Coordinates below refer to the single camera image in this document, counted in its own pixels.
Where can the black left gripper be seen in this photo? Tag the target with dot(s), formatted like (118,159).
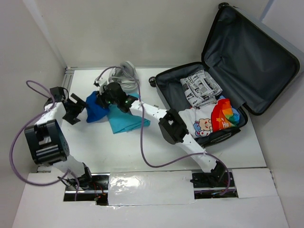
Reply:
(72,118)

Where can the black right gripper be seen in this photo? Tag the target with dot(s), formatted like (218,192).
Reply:
(100,99)

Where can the dark blue garment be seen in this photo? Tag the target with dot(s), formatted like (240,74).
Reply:
(94,111)

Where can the newspaper print garment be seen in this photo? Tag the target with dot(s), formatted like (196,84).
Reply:
(200,89)

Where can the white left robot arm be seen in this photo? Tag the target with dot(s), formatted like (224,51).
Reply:
(80,175)

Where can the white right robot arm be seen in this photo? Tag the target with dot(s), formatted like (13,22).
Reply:
(171,125)

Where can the light blue folded shirt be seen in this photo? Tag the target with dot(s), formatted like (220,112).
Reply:
(122,122)

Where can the white cartoon print garment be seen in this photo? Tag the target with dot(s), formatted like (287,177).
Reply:
(198,121)

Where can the white foil tape sheet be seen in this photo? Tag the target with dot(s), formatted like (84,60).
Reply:
(150,188)

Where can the rainbow coloured garment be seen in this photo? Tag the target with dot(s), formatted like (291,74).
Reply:
(224,116)

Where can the grey open suitcase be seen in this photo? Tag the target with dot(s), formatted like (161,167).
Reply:
(252,64)

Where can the aluminium frame rail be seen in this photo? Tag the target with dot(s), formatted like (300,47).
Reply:
(67,76)

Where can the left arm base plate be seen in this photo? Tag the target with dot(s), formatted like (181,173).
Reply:
(97,191)

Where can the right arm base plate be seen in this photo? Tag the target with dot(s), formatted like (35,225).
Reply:
(204,188)

